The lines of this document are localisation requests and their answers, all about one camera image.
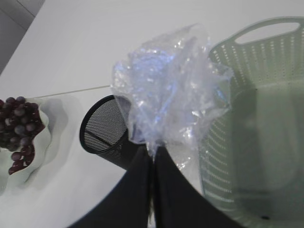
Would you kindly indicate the pale green wavy plate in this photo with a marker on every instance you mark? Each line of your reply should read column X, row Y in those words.
column 54, row 120

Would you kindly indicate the purple grape bunch with leaves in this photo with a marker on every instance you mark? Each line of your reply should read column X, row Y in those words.
column 20, row 123

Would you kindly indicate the black mesh pen cup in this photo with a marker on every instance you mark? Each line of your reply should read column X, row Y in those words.
column 103, row 132

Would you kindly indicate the clear plastic sheet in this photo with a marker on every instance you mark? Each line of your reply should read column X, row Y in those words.
column 169, row 92

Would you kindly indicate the green plastic basket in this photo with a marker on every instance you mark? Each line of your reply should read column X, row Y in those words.
column 252, row 168

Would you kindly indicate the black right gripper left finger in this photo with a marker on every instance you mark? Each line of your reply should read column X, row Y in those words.
column 128, row 203

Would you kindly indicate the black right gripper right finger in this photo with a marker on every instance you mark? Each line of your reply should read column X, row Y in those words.
column 177, row 204

